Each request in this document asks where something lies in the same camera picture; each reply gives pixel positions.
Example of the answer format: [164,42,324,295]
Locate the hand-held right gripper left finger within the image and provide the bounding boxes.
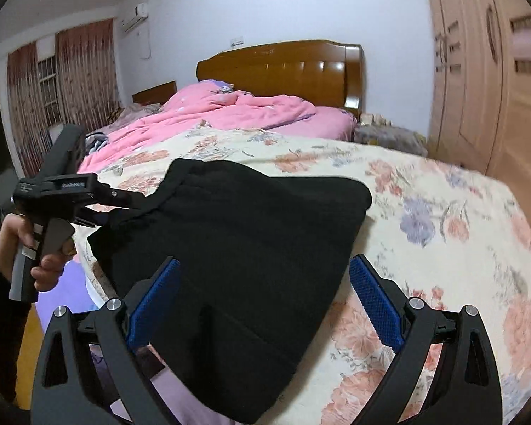
[30,256,182,425]

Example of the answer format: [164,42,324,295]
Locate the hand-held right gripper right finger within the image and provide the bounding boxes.
[349,254,504,425]

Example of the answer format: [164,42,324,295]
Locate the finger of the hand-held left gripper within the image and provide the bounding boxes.
[108,189,160,210]
[77,210,129,227]

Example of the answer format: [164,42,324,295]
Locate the black pants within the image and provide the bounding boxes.
[87,158,372,425]

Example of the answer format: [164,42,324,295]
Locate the person's left forearm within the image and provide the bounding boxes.
[0,257,33,408]

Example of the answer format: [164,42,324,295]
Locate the person's left hand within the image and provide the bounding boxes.
[0,213,77,293]

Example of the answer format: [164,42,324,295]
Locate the striped cloth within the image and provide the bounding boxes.
[85,132,110,153]

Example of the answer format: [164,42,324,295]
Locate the purple bed sheet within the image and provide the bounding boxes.
[38,259,102,319]

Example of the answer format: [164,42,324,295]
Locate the grey floral blanket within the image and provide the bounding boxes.
[86,103,162,138]

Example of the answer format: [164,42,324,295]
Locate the lilac cloth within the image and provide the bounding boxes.
[88,345,231,425]

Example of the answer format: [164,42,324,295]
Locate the brown patterned curtain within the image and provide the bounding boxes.
[54,18,120,129]
[6,42,42,178]

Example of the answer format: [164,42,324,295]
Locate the cream floral blanket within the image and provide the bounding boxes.
[77,126,531,425]

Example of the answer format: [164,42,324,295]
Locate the barred window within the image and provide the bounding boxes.
[36,55,63,127]

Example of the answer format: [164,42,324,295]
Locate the wooden nightstand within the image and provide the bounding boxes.
[132,80,178,106]

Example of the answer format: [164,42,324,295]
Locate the pink quilt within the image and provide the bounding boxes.
[77,80,357,173]

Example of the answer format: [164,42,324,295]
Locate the purple floral pillow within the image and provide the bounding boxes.
[198,79,237,96]

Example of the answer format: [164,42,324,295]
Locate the grey floral pillow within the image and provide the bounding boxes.
[353,121,428,157]

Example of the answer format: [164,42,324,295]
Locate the white air conditioner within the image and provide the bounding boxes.
[121,3,149,33]

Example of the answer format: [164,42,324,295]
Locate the wooden headboard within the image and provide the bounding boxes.
[196,40,366,122]

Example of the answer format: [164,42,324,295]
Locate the light wooden wardrobe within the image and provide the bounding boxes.
[420,0,531,253]

